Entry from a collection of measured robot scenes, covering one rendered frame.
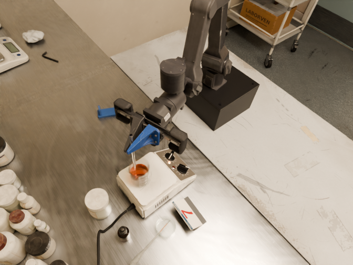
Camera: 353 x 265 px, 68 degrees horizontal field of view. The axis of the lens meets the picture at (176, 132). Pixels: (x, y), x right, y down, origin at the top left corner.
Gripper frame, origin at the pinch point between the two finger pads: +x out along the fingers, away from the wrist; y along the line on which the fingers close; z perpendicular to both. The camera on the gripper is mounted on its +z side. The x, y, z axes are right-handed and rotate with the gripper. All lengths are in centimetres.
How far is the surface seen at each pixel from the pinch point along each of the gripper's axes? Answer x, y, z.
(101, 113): -15.6, 28.1, 25.2
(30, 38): -30, 79, 24
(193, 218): -0.8, -17.3, 24.2
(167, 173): -5.2, -5.9, 17.2
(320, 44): -278, -37, 116
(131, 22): -126, 102, 71
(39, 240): 25.2, 10.7, 20.3
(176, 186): -4.2, -9.6, 19.5
